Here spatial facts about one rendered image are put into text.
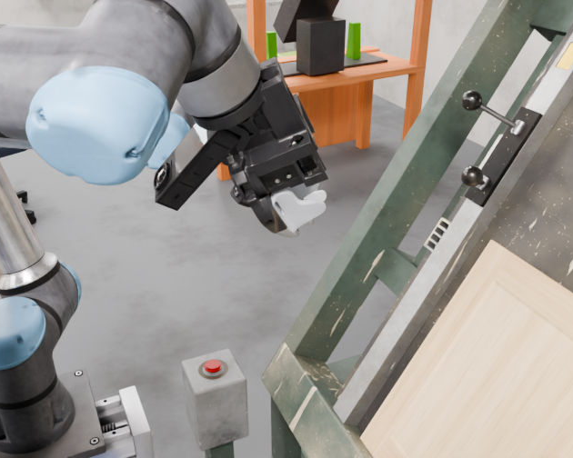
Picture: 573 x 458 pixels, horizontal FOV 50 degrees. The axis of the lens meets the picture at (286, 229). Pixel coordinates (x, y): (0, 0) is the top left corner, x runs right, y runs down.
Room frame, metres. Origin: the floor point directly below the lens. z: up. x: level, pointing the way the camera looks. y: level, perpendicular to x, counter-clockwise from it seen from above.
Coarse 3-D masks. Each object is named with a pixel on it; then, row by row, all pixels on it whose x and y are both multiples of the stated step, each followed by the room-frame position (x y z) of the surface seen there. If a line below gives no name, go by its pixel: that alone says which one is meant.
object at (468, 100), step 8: (464, 96) 1.12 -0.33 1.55; (472, 96) 1.11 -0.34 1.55; (480, 96) 1.12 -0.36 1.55; (464, 104) 1.12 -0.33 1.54; (472, 104) 1.11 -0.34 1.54; (480, 104) 1.11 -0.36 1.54; (488, 112) 1.12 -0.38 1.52; (496, 112) 1.12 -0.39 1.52; (504, 120) 1.11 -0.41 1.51; (512, 128) 1.11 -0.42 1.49; (520, 128) 1.10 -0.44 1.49
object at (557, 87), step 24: (552, 72) 1.15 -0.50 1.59; (552, 96) 1.11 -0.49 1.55; (552, 120) 1.11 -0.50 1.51; (528, 144) 1.09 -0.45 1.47; (504, 192) 1.07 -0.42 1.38; (456, 216) 1.09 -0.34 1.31; (480, 216) 1.05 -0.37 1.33; (456, 240) 1.05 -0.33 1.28; (432, 264) 1.05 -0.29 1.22; (456, 264) 1.04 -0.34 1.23; (432, 288) 1.02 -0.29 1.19; (408, 312) 1.02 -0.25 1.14; (384, 336) 1.02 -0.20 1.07; (408, 336) 1.00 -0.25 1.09; (384, 360) 0.98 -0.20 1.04; (360, 384) 0.98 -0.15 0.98; (336, 408) 0.98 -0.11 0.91; (360, 408) 0.96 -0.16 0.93
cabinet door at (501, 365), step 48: (480, 288) 0.96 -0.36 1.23; (528, 288) 0.89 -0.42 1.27; (432, 336) 0.96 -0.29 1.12; (480, 336) 0.89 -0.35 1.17; (528, 336) 0.83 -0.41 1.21; (432, 384) 0.89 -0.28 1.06; (480, 384) 0.83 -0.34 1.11; (528, 384) 0.78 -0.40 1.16; (384, 432) 0.89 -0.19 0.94; (432, 432) 0.82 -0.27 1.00; (480, 432) 0.77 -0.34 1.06; (528, 432) 0.72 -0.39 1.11
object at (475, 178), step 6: (468, 168) 1.00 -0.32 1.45; (474, 168) 1.00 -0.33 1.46; (462, 174) 1.00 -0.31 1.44; (468, 174) 0.99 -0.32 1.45; (474, 174) 0.99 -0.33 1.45; (480, 174) 0.99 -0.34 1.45; (462, 180) 1.00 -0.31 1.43; (468, 180) 0.99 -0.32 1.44; (474, 180) 0.99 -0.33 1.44; (480, 180) 0.99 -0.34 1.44; (486, 180) 1.08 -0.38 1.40; (474, 186) 1.00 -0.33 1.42; (480, 186) 1.07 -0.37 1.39; (486, 186) 1.07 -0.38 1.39
